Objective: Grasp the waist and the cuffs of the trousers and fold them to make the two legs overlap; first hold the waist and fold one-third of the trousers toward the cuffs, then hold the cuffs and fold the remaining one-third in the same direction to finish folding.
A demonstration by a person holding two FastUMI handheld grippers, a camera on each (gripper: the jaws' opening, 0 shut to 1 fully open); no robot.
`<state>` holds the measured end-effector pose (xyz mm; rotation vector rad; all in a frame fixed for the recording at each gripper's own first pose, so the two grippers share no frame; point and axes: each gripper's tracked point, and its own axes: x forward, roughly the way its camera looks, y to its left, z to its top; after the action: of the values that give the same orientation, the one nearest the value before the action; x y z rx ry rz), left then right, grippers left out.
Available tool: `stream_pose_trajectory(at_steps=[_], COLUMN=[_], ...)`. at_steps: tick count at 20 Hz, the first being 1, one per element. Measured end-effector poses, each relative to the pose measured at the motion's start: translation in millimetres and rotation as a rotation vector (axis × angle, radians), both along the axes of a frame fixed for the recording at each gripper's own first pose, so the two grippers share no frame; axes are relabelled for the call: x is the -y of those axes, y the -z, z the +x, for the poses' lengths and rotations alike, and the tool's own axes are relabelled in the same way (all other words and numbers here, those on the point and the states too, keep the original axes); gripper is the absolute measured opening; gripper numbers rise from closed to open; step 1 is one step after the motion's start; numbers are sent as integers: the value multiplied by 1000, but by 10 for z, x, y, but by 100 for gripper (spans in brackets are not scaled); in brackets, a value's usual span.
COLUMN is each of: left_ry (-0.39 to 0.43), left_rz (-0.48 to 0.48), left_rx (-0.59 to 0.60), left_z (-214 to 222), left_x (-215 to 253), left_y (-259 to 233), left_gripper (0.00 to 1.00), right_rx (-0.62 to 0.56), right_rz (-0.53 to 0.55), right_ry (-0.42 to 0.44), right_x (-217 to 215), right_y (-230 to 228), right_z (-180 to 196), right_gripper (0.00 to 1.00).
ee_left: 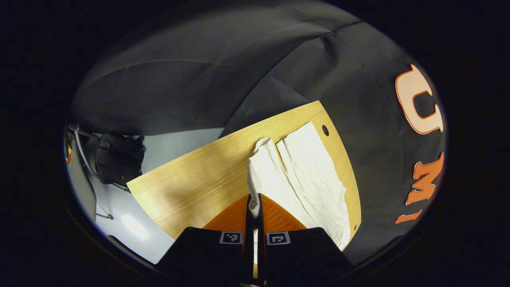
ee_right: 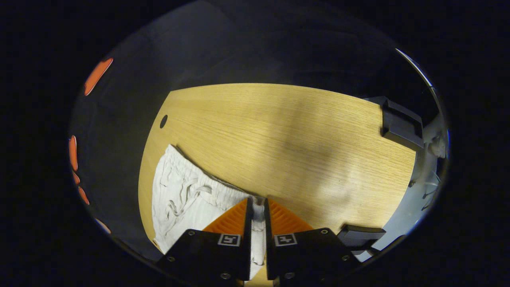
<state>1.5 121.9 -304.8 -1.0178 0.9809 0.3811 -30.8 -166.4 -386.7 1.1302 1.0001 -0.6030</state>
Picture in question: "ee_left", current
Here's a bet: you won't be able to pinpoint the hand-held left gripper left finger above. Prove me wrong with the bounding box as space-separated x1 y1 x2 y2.
157 193 256 285

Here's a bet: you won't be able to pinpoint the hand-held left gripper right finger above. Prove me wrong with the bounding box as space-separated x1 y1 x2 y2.
257 193 353 285

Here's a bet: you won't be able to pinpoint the white jeans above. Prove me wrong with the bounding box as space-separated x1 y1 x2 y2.
247 122 351 251

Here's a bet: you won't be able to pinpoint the black bag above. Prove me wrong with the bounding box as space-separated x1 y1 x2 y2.
96 133 146 187

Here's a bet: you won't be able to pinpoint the grey chair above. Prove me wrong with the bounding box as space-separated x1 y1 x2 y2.
64 124 132 222

